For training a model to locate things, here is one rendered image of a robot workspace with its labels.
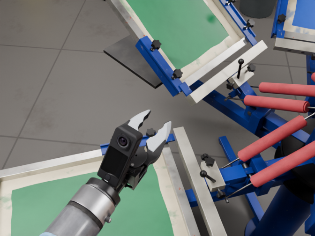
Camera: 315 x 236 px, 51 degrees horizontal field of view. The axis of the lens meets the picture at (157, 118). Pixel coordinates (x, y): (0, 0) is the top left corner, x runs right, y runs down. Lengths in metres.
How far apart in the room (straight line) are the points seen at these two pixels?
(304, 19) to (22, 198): 1.69
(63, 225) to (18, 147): 2.38
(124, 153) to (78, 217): 0.13
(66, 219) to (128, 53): 1.55
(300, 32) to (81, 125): 1.87
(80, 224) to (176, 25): 1.29
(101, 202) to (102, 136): 2.24
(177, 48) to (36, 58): 2.31
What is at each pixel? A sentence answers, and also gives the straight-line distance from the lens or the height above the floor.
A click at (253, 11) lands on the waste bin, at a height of 0.10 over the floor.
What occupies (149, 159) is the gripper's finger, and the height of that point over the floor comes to 1.68.
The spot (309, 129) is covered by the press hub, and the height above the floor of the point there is 1.02.
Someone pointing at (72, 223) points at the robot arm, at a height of 1.69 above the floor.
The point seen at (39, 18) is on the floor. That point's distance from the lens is 4.32.
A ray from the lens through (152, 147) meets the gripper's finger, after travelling 0.65.
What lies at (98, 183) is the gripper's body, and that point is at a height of 1.69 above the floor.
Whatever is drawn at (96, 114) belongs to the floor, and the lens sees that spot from 2.97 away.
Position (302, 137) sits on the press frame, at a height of 1.02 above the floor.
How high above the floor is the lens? 2.21
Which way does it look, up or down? 50 degrees down
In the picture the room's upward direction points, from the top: straight up
